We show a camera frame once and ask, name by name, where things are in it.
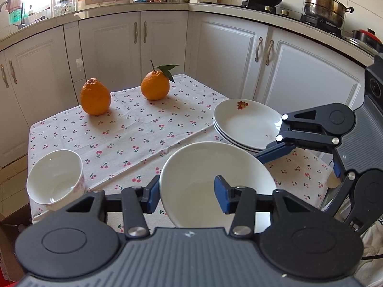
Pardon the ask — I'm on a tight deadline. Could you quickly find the orange without leaf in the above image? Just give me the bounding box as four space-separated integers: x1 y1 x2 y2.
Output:
80 78 112 116

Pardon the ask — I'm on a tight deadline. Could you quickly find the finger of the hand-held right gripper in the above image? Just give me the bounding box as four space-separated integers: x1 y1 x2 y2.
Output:
328 153 360 234
254 104 342 165

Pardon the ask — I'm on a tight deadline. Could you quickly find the glass jar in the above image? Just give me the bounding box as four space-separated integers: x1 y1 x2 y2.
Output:
54 0 75 17

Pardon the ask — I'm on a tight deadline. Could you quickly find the red lidded pot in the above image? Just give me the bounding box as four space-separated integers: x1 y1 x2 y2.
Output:
351 28 383 48

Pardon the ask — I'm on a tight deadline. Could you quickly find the steel cooking pot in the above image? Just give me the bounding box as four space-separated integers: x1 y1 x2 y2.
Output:
299 0 354 27

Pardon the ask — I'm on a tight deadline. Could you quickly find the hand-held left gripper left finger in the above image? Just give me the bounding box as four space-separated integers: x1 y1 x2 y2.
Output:
64 174 162 239

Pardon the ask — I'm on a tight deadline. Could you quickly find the white kitchen cabinet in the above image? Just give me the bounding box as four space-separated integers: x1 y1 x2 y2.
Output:
0 4 374 168

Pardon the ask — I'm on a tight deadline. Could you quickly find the plain white bowl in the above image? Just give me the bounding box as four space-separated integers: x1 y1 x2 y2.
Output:
159 141 277 229

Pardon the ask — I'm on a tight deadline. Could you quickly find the gas stove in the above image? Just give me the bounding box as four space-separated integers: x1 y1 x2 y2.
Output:
239 1 344 36

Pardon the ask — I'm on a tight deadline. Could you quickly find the pink towel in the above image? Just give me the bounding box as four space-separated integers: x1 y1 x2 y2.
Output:
6 0 23 13

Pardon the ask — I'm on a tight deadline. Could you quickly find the cherry-print tablecloth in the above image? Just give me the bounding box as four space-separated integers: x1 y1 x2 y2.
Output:
28 73 340 234

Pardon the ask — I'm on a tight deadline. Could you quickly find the white cloth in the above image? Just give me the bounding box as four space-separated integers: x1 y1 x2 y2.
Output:
360 215 383 287

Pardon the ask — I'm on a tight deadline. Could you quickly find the cardboard box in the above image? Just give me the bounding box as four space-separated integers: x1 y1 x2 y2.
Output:
0 212 30 284

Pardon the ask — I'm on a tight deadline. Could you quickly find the stained white fruit-print plate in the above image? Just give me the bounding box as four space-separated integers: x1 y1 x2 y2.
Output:
215 124 267 154

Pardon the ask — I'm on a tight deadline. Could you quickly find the orange with green leaf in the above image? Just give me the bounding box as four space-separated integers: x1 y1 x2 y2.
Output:
141 60 180 101

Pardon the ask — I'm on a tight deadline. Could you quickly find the white bowl with pink flowers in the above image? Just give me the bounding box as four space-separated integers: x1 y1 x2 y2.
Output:
26 149 87 211

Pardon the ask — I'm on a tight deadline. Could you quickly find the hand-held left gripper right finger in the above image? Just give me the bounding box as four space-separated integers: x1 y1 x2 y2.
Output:
214 176 322 236

